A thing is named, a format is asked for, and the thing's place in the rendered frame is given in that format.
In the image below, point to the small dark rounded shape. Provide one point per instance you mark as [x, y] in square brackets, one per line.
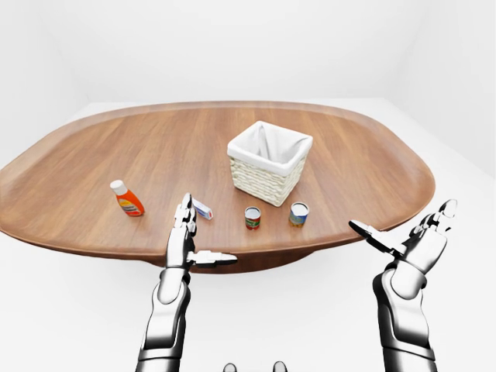
[229, 367]
[279, 367]

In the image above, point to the white and blue box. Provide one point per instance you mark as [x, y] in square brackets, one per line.
[203, 210]

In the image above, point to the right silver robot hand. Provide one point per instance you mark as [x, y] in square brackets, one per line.
[424, 246]

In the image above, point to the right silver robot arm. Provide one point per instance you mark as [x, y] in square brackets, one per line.
[403, 317]

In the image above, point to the orange bottle with white cap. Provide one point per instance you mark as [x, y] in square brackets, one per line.
[129, 199]

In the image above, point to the white woven basket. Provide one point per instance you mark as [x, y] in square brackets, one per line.
[270, 162]

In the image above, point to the red and green tin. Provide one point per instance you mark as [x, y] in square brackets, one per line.
[252, 219]

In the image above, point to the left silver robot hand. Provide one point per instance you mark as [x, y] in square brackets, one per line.
[179, 248]

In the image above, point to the blue and yellow tin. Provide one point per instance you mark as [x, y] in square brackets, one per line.
[298, 215]

